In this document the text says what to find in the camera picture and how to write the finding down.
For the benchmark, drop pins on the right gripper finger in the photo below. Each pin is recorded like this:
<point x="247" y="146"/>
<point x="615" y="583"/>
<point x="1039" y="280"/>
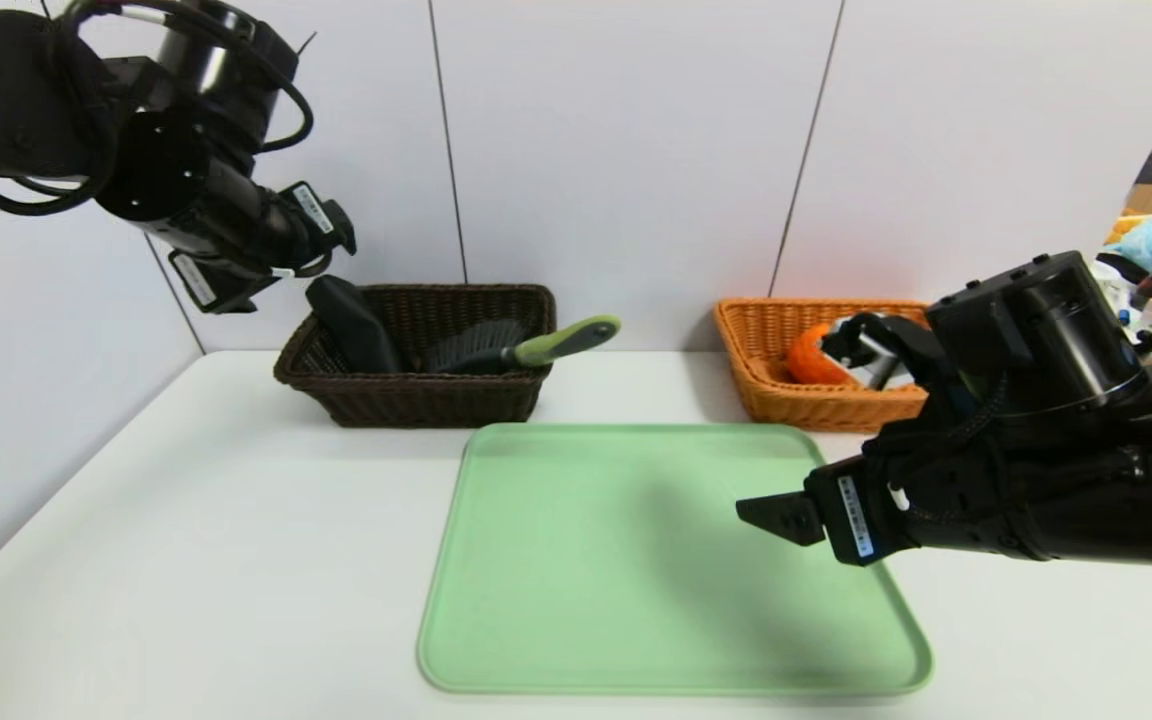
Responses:
<point x="786" y="518"/>

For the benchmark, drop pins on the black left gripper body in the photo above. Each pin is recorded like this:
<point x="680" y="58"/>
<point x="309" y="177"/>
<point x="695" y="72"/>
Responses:
<point x="317" y="214"/>

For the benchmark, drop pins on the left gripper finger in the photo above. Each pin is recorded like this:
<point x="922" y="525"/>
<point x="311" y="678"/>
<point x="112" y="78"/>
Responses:
<point x="341" y="232"/>
<point x="234" y="303"/>

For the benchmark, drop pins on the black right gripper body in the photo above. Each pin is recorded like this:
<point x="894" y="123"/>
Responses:
<point x="853" y="517"/>

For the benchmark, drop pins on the black glasses case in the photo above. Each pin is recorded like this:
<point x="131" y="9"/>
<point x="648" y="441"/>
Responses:
<point x="356" y="325"/>

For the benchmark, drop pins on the orange fruit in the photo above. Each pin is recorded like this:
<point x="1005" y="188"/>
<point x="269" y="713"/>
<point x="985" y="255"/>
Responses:
<point x="814" y="360"/>

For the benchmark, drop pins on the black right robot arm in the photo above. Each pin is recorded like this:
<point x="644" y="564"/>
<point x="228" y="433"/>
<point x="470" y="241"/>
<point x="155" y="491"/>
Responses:
<point x="1066" y="420"/>

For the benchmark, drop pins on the orange wicker basket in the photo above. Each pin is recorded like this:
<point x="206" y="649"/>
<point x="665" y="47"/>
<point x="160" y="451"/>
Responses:
<point x="766" y="400"/>

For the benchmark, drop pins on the dark brown wicker basket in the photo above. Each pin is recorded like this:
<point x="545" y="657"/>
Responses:
<point x="416" y="405"/>

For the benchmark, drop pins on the light green plastic tray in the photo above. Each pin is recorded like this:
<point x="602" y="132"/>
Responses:
<point x="636" y="600"/>

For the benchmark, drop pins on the yellow plush toy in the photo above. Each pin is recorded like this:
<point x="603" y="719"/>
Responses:
<point x="1118" y="232"/>

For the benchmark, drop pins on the dark grey box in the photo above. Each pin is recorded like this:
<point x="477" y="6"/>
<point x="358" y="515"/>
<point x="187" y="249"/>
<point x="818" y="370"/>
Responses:
<point x="1150" y="168"/>

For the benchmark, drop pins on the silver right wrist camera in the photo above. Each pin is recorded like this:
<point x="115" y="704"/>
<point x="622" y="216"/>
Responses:
<point x="876" y="350"/>

